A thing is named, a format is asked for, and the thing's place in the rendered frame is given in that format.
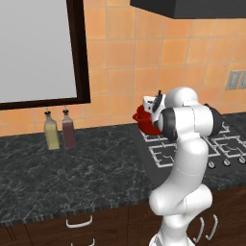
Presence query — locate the white drawer handle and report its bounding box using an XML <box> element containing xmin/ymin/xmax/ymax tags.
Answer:
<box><xmin>79</xmin><ymin>237</ymin><xmax>96</xmax><ymax>246</ymax></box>
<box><xmin>65</xmin><ymin>215</ymin><xmax>94</xmax><ymax>230</ymax></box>

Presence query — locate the dark wood cupboard door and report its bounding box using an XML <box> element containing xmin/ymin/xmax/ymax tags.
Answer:
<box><xmin>127</xmin><ymin>201</ymin><xmax>164</xmax><ymax>246</ymax></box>
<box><xmin>205</xmin><ymin>186</ymin><xmax>246</xmax><ymax>246</ymax></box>
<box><xmin>0</xmin><ymin>224</ymin><xmax>32</xmax><ymax>246</ymax></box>

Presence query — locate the black hob with white grates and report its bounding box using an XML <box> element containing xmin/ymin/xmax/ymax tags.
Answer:
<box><xmin>132</xmin><ymin>118</ymin><xmax>246</xmax><ymax>187</ymax></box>

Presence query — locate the white cupboard door handle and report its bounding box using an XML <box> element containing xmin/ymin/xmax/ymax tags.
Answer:
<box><xmin>192</xmin><ymin>216</ymin><xmax>206</xmax><ymax>244</ymax></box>
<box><xmin>205</xmin><ymin>213</ymin><xmax>219</xmax><ymax>241</ymax></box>

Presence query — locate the black range hood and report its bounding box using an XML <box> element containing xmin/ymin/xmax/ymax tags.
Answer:
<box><xmin>129</xmin><ymin>0</ymin><xmax>246</xmax><ymax>20</ymax></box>

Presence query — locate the dark wood drawer front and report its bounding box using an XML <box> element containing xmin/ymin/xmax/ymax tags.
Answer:
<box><xmin>30</xmin><ymin>229</ymin><xmax>130</xmax><ymax>246</ymax></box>
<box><xmin>24</xmin><ymin>206</ymin><xmax>130</xmax><ymax>242</ymax></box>

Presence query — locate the dark-framed window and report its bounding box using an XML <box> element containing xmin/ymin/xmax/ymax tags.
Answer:
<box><xmin>0</xmin><ymin>0</ymin><xmax>92</xmax><ymax>111</ymax></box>

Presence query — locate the dark red vinegar bottle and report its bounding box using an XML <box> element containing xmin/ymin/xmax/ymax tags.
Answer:
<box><xmin>61</xmin><ymin>109</ymin><xmax>77</xmax><ymax>149</ymax></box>

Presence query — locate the yellow oil bottle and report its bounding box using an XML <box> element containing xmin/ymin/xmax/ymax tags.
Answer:
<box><xmin>43</xmin><ymin>108</ymin><xmax>61</xmax><ymax>151</ymax></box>

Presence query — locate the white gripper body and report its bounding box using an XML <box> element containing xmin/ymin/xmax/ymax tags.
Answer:
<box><xmin>141</xmin><ymin>95</ymin><xmax>155</xmax><ymax>113</ymax></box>

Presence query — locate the grey wall socket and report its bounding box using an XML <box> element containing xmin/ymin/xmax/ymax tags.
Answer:
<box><xmin>238</xmin><ymin>70</ymin><xmax>246</xmax><ymax>90</ymax></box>
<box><xmin>225</xmin><ymin>69</ymin><xmax>243</xmax><ymax>91</ymax></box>

